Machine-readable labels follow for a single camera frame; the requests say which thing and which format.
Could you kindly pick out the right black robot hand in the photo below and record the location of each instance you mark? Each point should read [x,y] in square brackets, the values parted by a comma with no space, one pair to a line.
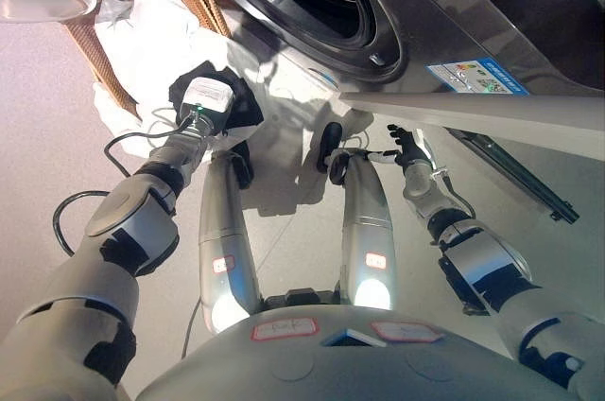
[412,150]

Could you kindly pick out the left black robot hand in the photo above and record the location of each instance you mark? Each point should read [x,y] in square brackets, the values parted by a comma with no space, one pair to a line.
[205,98]

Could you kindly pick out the black garment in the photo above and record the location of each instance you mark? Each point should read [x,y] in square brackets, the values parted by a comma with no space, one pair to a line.
[246,105]

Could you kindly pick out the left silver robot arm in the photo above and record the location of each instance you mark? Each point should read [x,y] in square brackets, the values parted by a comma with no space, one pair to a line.
[123,212]

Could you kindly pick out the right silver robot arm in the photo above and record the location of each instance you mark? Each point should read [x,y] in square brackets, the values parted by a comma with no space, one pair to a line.
[477,249]

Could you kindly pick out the brown wicker laundry basket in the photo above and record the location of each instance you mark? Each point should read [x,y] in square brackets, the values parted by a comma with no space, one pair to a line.
[101,60]

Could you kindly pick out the grey front-load washing machine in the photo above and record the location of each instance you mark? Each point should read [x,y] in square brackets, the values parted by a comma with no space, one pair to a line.
[449,18]

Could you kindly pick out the left black robot foot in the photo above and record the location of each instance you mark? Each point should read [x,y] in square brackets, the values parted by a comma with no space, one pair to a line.
[242,164]

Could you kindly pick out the black robot foot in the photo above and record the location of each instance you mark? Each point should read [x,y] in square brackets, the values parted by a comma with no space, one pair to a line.
[242,164]
[330,145]

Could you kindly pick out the right black robot foot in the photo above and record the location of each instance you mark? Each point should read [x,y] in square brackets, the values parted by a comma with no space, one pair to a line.
[330,145]

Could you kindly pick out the white garment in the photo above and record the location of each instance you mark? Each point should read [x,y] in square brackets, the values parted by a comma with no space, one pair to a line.
[156,27]

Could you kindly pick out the blue energy label sticker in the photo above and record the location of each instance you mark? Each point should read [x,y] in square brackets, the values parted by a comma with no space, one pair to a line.
[477,77]

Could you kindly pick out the left silver robot leg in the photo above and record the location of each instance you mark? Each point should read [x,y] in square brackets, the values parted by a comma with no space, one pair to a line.
[222,231]

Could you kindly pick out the red-bordered torso label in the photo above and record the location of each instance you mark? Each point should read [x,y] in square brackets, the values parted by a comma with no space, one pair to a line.
[405,331]
[283,329]

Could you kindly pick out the grey robot torso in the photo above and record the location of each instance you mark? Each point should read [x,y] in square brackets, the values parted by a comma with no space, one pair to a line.
[350,368]

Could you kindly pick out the black metal gantry frame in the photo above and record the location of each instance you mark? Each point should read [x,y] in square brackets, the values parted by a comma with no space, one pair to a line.
[520,169]

